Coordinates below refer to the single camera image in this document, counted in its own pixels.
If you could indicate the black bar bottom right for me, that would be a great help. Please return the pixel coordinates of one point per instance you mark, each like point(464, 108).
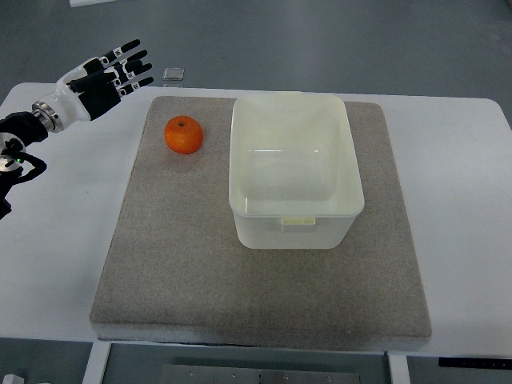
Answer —
point(476, 363)

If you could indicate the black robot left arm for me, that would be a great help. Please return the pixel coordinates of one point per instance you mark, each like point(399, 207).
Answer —
point(18, 131)

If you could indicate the white table leg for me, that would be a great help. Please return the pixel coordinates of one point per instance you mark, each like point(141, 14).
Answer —
point(399, 369)
point(97, 362)

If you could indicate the small white block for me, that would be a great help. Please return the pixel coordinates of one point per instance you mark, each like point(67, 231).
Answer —
point(13, 379)

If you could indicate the white table leg left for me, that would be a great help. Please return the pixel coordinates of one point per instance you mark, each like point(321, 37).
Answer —
point(97, 362)

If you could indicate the white table leg right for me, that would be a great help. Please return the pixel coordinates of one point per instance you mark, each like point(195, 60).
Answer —
point(399, 369)

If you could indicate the grey felt mat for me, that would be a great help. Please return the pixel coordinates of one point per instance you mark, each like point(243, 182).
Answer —
point(176, 271)

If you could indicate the white plastic box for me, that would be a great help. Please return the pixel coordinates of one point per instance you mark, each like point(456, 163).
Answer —
point(294, 180)

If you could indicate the small clear square object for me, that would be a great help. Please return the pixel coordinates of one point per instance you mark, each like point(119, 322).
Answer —
point(173, 74)

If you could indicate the orange fruit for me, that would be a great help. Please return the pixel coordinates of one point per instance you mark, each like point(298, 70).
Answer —
point(183, 134)

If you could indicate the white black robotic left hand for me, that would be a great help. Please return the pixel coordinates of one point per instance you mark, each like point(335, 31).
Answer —
point(93, 88)

